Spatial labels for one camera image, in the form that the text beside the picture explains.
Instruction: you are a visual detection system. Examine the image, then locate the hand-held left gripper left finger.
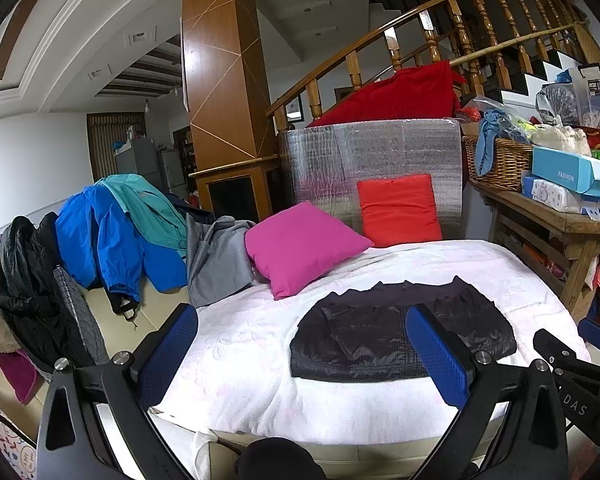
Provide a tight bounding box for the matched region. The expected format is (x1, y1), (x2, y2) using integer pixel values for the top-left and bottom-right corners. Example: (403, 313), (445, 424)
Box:
(36, 303), (199, 480)

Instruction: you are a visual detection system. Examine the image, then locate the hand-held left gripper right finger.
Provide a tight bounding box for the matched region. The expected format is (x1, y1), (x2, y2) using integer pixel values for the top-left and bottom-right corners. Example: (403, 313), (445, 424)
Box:
(406, 305), (570, 480)

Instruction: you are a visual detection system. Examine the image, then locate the black puffer jacket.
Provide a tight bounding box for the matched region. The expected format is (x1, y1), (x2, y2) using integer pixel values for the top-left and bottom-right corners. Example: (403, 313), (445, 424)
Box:
(289, 276), (518, 382)

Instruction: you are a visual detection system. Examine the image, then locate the cream sofa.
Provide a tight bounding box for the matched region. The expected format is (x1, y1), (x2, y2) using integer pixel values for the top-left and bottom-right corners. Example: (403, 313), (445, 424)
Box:
(0, 250), (491, 480)

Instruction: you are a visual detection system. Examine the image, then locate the white blanket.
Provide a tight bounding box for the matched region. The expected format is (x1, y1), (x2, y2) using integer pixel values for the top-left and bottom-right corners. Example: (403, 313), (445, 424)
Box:
(147, 239), (593, 447)

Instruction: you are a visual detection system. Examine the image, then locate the grey checked garment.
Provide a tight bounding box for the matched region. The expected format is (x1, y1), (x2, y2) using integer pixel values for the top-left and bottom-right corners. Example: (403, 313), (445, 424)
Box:
(52, 265), (111, 368)

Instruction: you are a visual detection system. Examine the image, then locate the wooden table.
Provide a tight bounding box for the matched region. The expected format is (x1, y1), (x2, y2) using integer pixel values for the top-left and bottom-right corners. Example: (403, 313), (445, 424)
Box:
(467, 180), (600, 323)

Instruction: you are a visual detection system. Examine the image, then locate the teal jacket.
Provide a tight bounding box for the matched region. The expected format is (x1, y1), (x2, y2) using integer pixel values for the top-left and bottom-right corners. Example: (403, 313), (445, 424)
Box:
(102, 173), (191, 261)

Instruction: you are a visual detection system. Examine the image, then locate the dark navy garment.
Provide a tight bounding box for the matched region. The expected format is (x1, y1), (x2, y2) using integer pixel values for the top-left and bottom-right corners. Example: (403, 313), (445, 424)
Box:
(170, 195), (216, 226)

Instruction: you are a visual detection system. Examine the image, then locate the blue jacket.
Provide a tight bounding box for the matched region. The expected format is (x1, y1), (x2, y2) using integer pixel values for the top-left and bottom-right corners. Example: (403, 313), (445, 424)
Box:
(55, 185), (188, 321)

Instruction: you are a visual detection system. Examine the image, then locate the white printed tissue pack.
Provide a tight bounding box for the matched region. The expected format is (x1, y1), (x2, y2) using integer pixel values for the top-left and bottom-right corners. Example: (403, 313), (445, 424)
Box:
(521, 175), (583, 213)

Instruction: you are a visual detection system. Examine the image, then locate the magenta cloth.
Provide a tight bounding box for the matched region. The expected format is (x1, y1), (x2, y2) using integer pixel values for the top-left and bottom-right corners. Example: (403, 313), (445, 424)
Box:
(0, 350), (43, 406)

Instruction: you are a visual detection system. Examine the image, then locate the red pillow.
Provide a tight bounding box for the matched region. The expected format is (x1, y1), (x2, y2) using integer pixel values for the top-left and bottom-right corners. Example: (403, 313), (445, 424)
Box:
(356, 174), (443, 249)

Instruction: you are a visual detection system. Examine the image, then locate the pink pillow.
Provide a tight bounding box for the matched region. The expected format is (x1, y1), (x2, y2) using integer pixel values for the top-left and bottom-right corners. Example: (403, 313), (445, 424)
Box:
(244, 201), (375, 301)

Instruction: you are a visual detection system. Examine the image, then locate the light blue cardboard box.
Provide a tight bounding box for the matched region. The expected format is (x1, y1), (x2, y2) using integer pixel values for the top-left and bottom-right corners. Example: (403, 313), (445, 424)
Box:
(531, 146), (600, 198)

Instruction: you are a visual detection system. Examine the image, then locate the grey refrigerator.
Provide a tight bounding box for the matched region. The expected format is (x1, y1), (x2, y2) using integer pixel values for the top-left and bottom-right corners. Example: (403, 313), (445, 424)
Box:
(160, 149), (190, 197)
(115, 137), (163, 190)

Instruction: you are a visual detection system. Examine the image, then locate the floral printed cushion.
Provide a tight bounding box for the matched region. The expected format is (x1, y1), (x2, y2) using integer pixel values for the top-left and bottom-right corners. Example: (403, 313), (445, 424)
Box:
(0, 385), (38, 480)

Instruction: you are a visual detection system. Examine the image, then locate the wicker basket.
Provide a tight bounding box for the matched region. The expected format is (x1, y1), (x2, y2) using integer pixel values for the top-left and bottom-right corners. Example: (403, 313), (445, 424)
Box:
(461, 135), (536, 192)

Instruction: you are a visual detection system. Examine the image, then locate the cream cloth bundle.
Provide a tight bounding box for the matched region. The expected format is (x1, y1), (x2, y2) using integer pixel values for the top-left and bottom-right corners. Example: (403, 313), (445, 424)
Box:
(530, 125), (592, 157)

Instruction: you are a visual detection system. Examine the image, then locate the brown curtain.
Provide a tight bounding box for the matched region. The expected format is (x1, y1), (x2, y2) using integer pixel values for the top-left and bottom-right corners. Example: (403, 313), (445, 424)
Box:
(86, 112), (146, 183)

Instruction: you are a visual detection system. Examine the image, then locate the silver foil insulation mat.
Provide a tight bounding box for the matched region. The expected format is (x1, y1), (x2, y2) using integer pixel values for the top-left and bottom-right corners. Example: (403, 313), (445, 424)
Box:
(278, 117), (463, 241)

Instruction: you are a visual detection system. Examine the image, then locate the blue cloth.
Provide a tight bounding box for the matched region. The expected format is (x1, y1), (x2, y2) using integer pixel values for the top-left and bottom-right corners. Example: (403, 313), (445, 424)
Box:
(475, 109), (518, 176)

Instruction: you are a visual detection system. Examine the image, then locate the plastic bag of patterned cloth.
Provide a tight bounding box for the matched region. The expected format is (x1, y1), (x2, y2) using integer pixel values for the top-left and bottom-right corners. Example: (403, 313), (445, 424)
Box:
(536, 82), (581, 128)

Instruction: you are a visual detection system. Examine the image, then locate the red cloth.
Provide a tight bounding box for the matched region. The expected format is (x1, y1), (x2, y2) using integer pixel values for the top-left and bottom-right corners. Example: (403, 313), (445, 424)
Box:
(305, 60), (468, 128)

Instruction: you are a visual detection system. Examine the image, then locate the white staircase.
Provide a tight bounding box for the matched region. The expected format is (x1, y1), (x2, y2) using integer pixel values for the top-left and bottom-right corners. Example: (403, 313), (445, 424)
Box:
(500, 47), (588, 106)

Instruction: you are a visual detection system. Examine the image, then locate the wooden pillar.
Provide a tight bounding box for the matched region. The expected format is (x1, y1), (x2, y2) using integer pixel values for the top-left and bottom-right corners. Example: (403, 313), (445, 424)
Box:
(181, 0), (283, 223)

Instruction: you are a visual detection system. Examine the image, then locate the wooden stair railing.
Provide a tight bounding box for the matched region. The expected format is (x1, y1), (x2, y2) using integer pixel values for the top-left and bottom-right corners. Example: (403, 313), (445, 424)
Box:
(266, 0), (600, 133)

